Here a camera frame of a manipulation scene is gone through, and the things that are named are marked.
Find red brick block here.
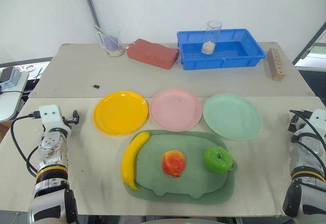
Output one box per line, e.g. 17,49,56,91
126,38,180,70

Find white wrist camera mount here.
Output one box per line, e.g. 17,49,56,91
38,104,65,133
308,108,326,134

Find yellow plastic plate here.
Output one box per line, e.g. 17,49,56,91
93,90,149,136

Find blue plastic bin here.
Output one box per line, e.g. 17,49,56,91
176,29,267,71

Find red orange apple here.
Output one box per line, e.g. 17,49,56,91
161,149,186,179

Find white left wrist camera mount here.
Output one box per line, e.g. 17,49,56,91
38,104,65,133

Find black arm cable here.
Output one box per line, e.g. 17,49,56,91
289,109,326,183
11,110,41,179

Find tall clear glass with grains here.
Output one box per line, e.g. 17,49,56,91
201,20,223,55

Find pink handled scissors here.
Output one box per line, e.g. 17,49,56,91
14,64,36,73

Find clear measuring cup purple scoop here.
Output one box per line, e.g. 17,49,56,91
94,25,126,57

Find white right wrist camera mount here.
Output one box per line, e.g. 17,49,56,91
308,108,326,134

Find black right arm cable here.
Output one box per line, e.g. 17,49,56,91
289,109,326,183

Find grey device on side table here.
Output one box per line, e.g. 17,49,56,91
0,66,29,89

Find mint green plastic plate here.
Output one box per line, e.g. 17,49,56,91
202,93,263,141

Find yellow banana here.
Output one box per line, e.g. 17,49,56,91
121,131,152,191

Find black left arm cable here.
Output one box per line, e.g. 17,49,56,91
11,110,41,179

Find dark metal frame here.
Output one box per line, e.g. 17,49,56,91
292,19,326,68

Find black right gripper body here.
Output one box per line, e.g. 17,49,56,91
288,115,306,133

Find metal tweezers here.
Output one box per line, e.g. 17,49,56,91
33,67,43,83

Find white side table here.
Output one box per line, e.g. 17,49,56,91
0,70,30,123

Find wooden block with holes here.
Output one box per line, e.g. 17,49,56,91
265,47,286,81

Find dark green plastic tray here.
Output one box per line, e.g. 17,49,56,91
122,129,238,205

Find grey metal pole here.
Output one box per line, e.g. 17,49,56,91
79,0,100,29

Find pink plastic plate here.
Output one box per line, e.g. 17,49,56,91
149,88,203,132

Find green apple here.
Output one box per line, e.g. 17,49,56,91
203,146,234,175

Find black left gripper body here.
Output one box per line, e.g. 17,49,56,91
61,116,74,128

